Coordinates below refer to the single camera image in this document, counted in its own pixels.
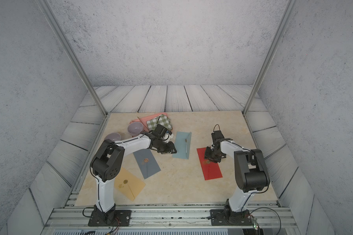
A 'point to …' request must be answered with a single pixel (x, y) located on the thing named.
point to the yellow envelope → (128, 184)
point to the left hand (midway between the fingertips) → (177, 152)
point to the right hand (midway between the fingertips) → (207, 157)
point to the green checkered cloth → (162, 119)
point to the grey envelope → (147, 162)
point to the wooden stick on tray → (143, 124)
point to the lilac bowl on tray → (135, 128)
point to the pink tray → (143, 120)
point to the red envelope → (211, 170)
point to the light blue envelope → (182, 144)
